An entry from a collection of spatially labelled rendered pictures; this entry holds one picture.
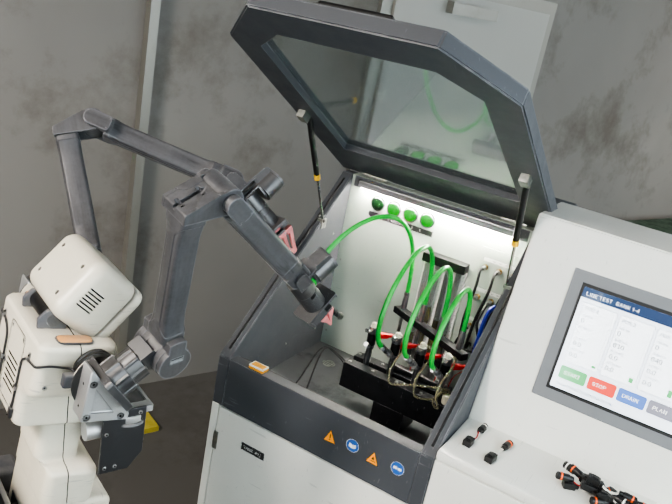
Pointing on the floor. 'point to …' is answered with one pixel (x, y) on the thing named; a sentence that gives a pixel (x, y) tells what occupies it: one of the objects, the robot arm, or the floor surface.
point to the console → (597, 241)
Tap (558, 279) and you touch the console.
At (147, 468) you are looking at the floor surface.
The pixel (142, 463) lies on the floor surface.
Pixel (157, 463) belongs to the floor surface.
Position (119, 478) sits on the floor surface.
